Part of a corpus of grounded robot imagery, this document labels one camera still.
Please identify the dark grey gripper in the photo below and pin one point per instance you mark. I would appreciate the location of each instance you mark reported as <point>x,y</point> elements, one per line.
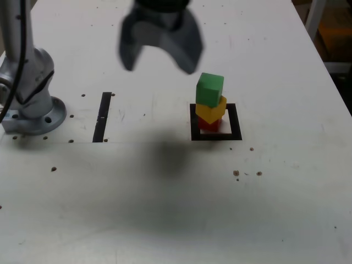
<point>165,16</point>

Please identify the green cube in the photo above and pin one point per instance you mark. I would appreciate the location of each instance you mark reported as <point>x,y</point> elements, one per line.
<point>209,89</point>

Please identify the yellow cube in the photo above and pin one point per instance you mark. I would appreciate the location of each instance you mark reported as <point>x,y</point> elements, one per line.
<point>211,112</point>

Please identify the red cube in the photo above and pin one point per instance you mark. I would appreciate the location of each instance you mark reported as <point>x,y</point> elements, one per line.
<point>209,126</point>

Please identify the black tape square outline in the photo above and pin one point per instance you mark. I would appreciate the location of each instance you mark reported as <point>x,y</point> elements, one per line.
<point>217,136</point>

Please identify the black tape strip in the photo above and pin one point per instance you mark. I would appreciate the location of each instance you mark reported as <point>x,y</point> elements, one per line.
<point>100,129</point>

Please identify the yellow box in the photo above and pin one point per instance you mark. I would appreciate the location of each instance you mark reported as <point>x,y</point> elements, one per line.
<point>338,41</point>

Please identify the white metal frame post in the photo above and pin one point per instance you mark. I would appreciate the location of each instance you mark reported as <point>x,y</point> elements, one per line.
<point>314,16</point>

